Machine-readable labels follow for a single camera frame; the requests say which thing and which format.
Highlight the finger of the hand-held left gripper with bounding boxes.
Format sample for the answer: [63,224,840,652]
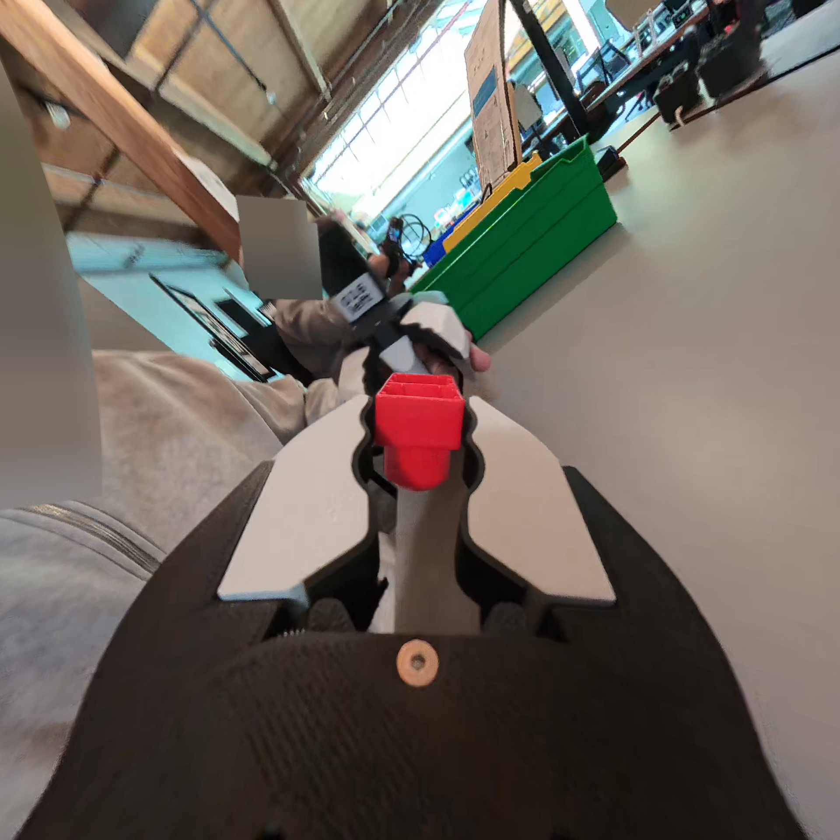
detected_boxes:
[399,302,475,362]
[336,346,378,422]

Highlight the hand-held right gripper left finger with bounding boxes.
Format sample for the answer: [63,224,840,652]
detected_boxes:
[215,392,388,608]

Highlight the green plastic bin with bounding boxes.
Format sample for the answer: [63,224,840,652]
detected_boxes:
[410,136,619,342]

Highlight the person's left forearm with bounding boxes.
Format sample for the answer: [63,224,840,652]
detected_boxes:
[270,298,358,385]

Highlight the yellow plastic bin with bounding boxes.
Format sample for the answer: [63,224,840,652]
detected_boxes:
[443,152,544,253]

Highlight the cardboard box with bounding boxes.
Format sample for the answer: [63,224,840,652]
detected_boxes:
[464,0,526,191]

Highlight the person's left hand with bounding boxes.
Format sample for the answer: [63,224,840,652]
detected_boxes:
[416,338,492,378]

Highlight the small black block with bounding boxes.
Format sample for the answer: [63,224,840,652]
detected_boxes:
[655,66,703,127]
[697,29,770,99]

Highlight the blue plastic bin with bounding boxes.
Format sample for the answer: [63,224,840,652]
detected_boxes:
[423,226,475,266]

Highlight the red toy brick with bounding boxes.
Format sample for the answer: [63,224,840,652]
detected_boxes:
[374,373,467,492]

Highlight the small black device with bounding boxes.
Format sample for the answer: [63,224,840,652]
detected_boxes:
[592,146,632,183]

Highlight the black metal post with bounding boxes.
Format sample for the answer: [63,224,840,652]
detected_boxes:
[508,0,592,142]

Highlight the black framed board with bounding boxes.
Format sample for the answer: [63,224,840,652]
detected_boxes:
[150,272,278,383]

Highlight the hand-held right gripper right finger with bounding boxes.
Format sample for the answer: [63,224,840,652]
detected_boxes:
[453,395,619,608]

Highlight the wooden beam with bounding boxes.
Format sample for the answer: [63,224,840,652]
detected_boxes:
[0,0,244,263]

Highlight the person's grey sweater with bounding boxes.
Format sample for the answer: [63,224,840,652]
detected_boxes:
[0,350,358,840]

